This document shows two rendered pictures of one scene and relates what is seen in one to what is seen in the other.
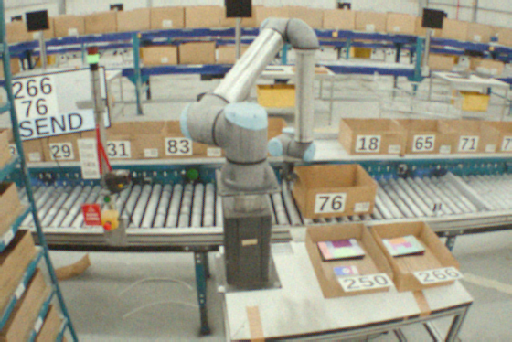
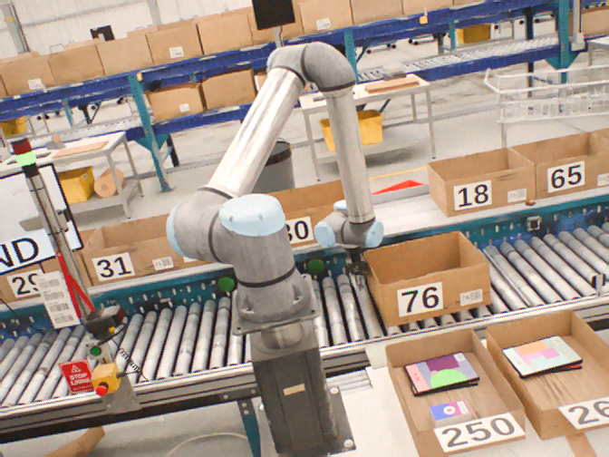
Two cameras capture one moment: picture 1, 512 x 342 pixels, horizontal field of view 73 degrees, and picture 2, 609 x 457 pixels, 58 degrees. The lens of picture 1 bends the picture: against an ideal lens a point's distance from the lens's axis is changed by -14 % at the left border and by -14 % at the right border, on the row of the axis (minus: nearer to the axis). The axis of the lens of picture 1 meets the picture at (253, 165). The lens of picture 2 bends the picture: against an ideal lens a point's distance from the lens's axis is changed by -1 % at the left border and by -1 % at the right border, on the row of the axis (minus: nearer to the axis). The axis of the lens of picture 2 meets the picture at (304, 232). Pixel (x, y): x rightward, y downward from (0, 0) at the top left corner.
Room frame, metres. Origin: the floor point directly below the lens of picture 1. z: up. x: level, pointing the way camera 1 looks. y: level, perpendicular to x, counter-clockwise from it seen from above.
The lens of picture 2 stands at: (0.10, -0.21, 1.91)
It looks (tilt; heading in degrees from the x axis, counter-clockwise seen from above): 24 degrees down; 5
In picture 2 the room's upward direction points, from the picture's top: 11 degrees counter-clockwise
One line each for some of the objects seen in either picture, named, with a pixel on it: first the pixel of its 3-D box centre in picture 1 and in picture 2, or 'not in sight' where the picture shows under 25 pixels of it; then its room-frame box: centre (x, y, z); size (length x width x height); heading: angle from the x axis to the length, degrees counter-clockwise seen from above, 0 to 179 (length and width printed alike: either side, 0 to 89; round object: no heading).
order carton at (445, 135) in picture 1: (422, 136); (564, 164); (2.51, -1.19, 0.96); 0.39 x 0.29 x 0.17; 95
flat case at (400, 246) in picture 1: (401, 246); (540, 355); (1.47, -0.70, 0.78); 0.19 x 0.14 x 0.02; 100
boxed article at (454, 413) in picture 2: (346, 274); (450, 416); (1.27, -0.39, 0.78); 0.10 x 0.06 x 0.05; 96
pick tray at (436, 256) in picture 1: (412, 253); (558, 368); (1.37, -0.72, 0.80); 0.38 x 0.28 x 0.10; 5
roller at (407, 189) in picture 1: (414, 197); (560, 267); (2.04, -0.99, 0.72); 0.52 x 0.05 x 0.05; 5
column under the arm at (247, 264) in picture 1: (246, 240); (293, 383); (1.33, 0.03, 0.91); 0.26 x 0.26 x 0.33; 8
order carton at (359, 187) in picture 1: (333, 189); (424, 277); (1.94, -0.44, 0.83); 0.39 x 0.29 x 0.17; 98
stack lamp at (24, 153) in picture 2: (92, 54); (24, 152); (1.63, 0.69, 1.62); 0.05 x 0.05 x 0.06
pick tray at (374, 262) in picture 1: (346, 258); (449, 387); (1.36, -0.40, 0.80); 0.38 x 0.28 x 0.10; 6
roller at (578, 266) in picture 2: (423, 197); (576, 264); (2.04, -1.05, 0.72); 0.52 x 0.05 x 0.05; 5
